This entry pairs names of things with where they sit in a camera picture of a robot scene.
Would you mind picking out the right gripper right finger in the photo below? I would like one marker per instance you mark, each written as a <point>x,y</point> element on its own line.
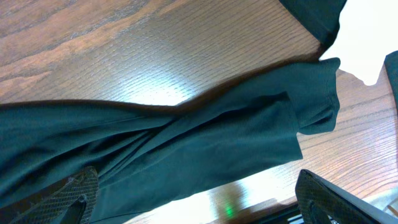
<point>320,201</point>

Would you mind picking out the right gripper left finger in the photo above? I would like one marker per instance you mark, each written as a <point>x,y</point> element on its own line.
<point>70,200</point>

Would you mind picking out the black leggings red waistband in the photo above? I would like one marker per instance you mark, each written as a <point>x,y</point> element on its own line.
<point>146,158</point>

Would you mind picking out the black and white garment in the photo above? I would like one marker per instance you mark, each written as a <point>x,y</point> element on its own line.
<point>319,17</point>

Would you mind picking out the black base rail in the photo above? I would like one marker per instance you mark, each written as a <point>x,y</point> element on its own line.
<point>288,215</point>

